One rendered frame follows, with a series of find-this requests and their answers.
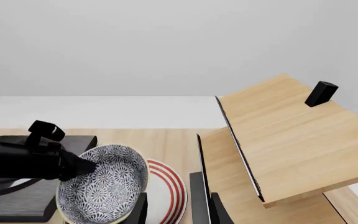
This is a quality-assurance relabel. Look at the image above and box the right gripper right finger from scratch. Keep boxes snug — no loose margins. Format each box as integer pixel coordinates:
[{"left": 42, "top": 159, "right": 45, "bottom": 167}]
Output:
[{"left": 211, "top": 192, "right": 235, "bottom": 224}]

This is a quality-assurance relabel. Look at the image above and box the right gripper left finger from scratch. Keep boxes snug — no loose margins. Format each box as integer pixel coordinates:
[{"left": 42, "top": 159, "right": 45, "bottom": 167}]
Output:
[{"left": 129, "top": 192, "right": 149, "bottom": 224}]

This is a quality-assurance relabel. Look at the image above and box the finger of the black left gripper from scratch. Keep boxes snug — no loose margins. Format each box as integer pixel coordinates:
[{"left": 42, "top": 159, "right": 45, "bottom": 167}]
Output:
[{"left": 58, "top": 149, "right": 98, "bottom": 182}]

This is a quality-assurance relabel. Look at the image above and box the white plate with red rings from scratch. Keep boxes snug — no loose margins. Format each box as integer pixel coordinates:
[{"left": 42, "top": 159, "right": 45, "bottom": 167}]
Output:
[{"left": 145, "top": 158, "right": 188, "bottom": 224}]

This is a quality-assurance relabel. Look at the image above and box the patterned black white bowl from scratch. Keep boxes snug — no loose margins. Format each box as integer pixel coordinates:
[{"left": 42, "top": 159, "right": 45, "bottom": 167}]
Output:
[{"left": 55, "top": 144, "right": 150, "bottom": 224}]

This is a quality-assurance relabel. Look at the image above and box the pale wooden cabinet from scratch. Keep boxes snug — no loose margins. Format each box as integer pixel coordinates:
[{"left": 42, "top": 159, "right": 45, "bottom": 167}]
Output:
[{"left": 190, "top": 73, "right": 358, "bottom": 224}]

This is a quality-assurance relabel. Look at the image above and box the small black block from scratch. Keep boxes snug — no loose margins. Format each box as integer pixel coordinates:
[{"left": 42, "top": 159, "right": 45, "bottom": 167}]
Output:
[{"left": 304, "top": 80, "right": 339, "bottom": 108}]

